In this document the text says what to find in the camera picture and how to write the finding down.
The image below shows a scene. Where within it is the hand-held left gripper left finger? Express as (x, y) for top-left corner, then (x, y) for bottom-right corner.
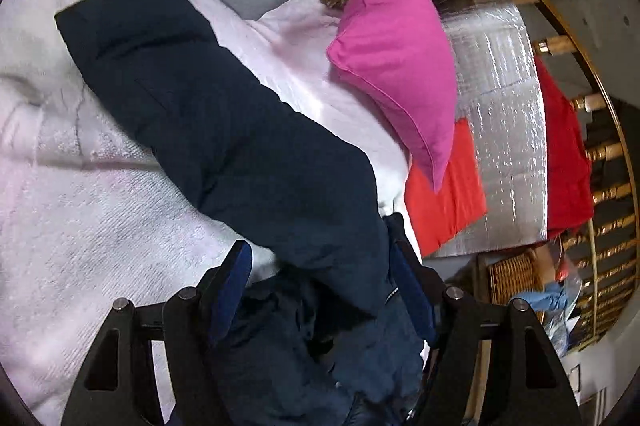
(60, 240), (253, 426)

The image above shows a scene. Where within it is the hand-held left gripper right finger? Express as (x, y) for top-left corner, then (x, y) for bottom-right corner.
(382, 212), (583, 426)

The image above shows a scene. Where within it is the navy jacket with maroon lining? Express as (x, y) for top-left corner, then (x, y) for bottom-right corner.
(54, 0), (441, 426)

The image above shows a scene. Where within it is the orange-red pillow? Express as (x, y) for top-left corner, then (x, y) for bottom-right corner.
(404, 118), (488, 257)

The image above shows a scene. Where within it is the wicker basket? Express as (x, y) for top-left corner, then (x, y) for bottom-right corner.
(487, 251), (551, 322)

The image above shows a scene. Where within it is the light blue cloth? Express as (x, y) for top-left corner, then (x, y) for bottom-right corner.
(520, 281), (571, 313)

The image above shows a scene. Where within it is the pale pink white blanket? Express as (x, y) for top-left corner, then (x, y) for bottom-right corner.
(0, 0), (426, 412)

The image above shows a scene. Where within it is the silver foil insulation mat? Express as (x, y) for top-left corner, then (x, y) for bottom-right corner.
(430, 0), (548, 257)

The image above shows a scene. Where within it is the red cloth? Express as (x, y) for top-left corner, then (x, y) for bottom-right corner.
(532, 56), (596, 239)

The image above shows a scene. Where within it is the magenta pillow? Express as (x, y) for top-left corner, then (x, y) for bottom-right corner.
(326, 0), (458, 193)

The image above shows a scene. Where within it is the wooden spindle railing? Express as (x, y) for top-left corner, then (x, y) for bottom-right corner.
(510, 0), (638, 342)

